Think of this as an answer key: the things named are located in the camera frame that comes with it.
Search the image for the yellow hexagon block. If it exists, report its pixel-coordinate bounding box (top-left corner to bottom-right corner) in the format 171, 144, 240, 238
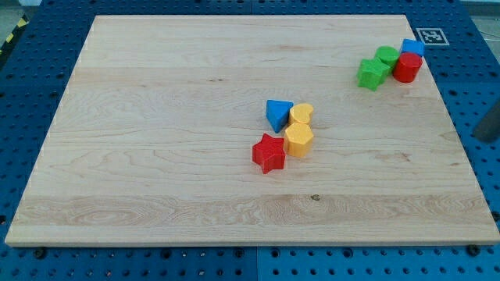
284, 123, 314, 158

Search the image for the large wooden board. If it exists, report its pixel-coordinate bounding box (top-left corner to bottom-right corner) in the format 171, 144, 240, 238
5, 15, 499, 247

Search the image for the green cylinder block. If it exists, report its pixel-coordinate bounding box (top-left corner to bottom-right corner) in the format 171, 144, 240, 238
375, 45, 400, 72

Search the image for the grey robot stylus tip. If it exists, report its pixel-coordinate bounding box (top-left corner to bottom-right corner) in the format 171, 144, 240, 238
473, 101, 499, 143

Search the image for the red cylinder block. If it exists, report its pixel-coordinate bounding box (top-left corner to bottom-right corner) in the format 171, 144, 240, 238
392, 52, 423, 83

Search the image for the green star block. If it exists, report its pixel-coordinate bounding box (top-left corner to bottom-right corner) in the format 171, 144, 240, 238
356, 58, 391, 91

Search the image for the white fiducial marker tag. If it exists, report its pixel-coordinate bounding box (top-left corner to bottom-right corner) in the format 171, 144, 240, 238
416, 27, 449, 46

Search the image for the blue cube block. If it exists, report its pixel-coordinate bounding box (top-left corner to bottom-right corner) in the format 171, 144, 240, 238
400, 38, 425, 57

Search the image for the yellow heart block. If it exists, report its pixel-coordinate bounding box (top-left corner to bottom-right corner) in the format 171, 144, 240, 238
288, 103, 314, 125

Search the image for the red star block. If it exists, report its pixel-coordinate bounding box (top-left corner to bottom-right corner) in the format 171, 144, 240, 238
252, 133, 286, 174

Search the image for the blue triangle block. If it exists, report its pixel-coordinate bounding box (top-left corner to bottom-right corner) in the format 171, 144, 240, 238
266, 100, 294, 133

